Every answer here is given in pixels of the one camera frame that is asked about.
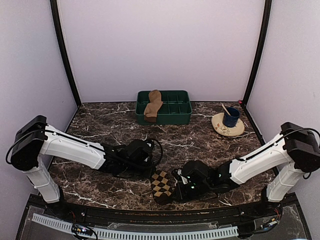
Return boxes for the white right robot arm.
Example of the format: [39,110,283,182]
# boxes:
[172,122,320,217]

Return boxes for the tan brown sock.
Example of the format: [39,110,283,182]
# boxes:
[143,89,163,123]

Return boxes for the brown argyle sock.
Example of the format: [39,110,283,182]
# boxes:
[150,170,175,205]

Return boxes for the black frame post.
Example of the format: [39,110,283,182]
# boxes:
[49,0,82,108]
[241,0,273,108]

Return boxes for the black left frame post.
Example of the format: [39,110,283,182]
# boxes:
[49,0,82,108]

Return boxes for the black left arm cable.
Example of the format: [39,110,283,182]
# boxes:
[109,138,164,180]

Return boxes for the black front table rail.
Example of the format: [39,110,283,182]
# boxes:
[65,202,278,225]

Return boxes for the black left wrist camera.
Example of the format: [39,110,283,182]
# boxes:
[125,139,154,164]

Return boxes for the white slotted cable duct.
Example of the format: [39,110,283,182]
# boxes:
[31,213,239,240]

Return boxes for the dark blue mug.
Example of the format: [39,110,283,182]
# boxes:
[222,107,241,128]

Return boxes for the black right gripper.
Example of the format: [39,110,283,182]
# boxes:
[170,180,212,202]

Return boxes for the green compartment tray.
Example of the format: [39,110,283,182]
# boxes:
[135,90,192,125]

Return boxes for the cream floral plate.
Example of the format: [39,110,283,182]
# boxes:
[211,112,246,137]

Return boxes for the black right frame post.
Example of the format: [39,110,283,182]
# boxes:
[241,0,273,108]

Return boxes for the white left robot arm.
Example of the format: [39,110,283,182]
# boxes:
[5,115,157,218]

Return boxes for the small circuit board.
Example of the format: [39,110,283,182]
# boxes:
[71,224,94,237]

